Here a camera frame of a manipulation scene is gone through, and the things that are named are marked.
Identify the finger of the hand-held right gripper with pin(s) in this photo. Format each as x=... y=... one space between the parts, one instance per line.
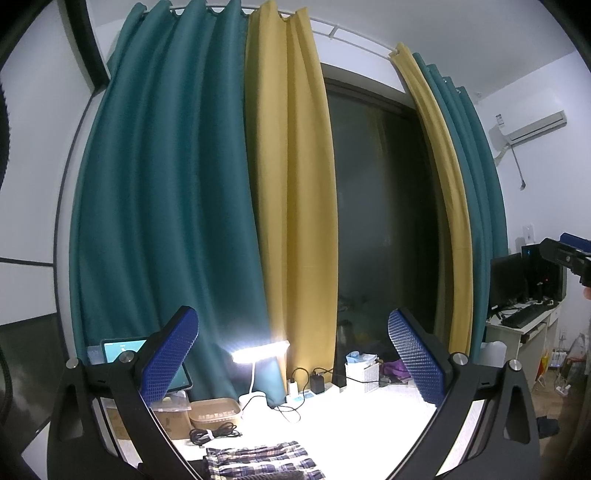
x=577 y=242
x=558 y=253

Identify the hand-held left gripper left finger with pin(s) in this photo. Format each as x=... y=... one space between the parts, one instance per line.
x=168 y=355

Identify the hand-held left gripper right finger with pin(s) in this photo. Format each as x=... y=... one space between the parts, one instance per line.
x=415 y=355

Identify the blue yellow plaid pants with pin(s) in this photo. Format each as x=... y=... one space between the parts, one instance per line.
x=258 y=461

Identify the black computer tower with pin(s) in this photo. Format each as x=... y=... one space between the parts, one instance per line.
x=545 y=286

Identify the tablet with teal screen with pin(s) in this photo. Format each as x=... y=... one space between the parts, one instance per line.
x=120 y=350

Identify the blue plastic bag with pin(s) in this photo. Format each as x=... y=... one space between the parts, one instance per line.
x=358 y=357

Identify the black computer monitor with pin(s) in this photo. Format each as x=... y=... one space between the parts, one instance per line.
x=508 y=281

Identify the white slotted plastic basket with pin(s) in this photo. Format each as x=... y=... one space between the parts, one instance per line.
x=360 y=381

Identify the brown cardboard box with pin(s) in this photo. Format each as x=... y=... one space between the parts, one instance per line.
x=171 y=424

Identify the black keyboard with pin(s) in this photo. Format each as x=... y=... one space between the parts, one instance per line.
x=524 y=317

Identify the brown lidded food container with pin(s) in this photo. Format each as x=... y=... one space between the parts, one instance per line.
x=214 y=413

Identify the white storage bin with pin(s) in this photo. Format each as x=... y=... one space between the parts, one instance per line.
x=494 y=353

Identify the narrow teal curtain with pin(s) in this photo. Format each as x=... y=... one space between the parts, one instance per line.
x=487 y=207

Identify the white computer desk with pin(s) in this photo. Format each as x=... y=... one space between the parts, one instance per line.
x=501 y=332

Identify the white textured table cloth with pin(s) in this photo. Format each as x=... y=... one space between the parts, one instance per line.
x=360 y=424

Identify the white desk lamp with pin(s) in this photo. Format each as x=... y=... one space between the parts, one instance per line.
x=258 y=351

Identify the black charger brick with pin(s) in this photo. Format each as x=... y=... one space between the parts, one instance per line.
x=317 y=384

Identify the white power strip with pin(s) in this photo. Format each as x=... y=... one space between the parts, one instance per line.
x=304 y=398

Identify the white charger plug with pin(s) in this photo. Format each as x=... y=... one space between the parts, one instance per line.
x=292 y=387

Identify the narrow yellow curtain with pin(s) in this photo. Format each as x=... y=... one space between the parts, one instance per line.
x=443 y=184

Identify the dark window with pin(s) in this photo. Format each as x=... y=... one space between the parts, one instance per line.
x=378 y=207

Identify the wide teal curtain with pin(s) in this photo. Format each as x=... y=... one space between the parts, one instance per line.
x=161 y=184

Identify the wide yellow curtain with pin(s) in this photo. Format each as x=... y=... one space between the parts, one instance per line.
x=291 y=184

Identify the white curtain rod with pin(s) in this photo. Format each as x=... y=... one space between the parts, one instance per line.
x=351 y=34

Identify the white wall outlet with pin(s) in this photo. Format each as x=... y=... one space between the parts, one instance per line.
x=527 y=232

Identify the white wall air conditioner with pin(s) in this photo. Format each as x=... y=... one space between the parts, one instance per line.
x=526 y=129

